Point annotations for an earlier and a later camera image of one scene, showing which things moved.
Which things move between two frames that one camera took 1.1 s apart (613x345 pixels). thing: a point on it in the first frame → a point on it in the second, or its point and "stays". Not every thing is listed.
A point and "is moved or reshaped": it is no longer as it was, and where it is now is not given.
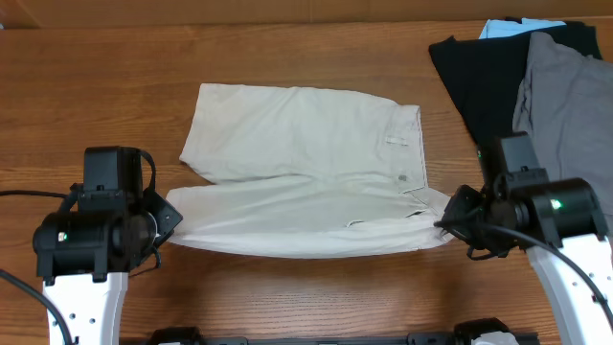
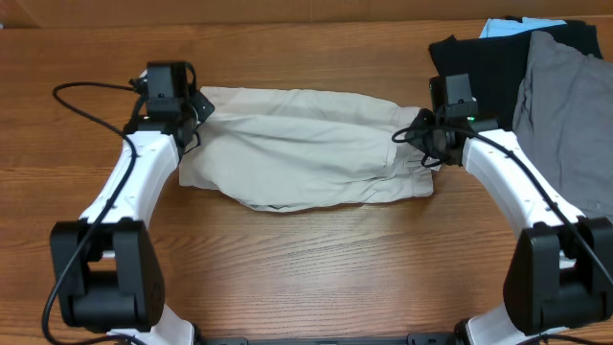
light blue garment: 497,29 stays
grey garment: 565,102 stays
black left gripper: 167,215 → 202,107
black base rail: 466,334 stays
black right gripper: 460,211 → 420,121
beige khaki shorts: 295,172 is moved or reshaped
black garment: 484,75 stays
